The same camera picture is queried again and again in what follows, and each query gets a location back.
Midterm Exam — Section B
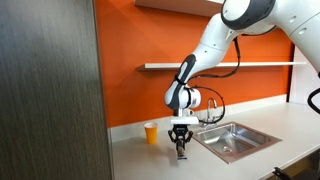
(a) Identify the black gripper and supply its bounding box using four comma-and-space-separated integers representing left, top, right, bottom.
167, 124, 195, 158

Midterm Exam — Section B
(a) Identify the small handled object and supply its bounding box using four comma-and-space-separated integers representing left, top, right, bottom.
176, 145, 188, 161

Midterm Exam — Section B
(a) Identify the stainless steel sink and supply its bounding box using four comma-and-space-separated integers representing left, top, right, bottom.
191, 121, 283, 165

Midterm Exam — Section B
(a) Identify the orange paper cup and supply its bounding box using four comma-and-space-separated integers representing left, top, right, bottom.
143, 121, 159, 145

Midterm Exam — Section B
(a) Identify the white backsplash strip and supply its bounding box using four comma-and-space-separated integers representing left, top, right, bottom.
108, 94, 288, 144

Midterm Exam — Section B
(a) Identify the dark wood cabinet panel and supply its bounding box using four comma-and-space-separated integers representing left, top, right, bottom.
0, 0, 113, 180

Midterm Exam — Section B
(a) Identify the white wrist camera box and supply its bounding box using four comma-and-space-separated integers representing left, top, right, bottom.
170, 116, 200, 126

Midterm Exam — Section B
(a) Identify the chrome two-handle faucet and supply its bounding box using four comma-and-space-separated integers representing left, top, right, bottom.
199, 97, 225, 131

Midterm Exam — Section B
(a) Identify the thin white wall shelf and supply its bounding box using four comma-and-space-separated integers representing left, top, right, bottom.
136, 61, 307, 72

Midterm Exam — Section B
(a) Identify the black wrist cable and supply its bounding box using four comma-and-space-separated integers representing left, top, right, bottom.
187, 36, 242, 125

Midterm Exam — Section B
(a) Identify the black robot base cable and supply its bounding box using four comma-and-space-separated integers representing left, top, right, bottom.
306, 70, 320, 115

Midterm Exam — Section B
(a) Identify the thick white wall shelf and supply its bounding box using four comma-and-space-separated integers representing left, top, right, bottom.
133, 0, 225, 19

